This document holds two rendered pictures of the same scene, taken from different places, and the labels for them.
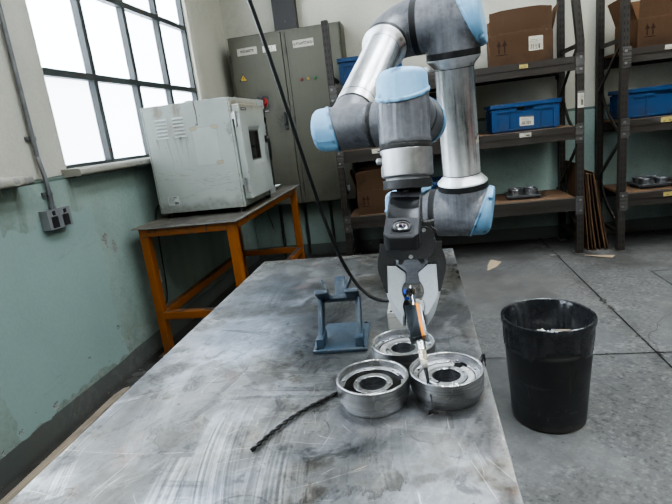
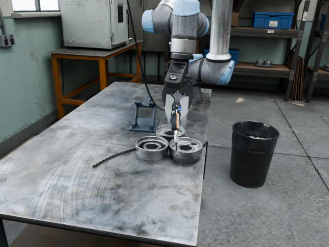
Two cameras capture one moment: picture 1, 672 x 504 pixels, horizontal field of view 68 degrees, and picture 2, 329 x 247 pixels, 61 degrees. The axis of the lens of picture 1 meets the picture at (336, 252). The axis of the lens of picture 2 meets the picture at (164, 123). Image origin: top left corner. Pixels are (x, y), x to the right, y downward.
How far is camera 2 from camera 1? 0.15 m
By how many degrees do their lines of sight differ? 9
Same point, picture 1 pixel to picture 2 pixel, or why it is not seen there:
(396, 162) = (177, 45)
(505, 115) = (262, 18)
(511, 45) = not seen: outside the picture
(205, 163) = (91, 20)
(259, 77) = not seen: outside the picture
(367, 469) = (141, 180)
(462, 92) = (224, 10)
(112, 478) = (30, 169)
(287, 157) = (138, 23)
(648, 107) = not seen: outside the picture
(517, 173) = (263, 52)
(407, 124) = (185, 28)
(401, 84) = (185, 7)
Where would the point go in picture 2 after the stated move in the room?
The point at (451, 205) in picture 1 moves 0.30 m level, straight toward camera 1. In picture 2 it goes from (210, 67) to (203, 83)
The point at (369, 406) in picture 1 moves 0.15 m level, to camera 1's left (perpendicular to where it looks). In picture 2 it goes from (148, 155) to (98, 154)
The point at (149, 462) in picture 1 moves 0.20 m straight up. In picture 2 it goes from (47, 165) to (36, 100)
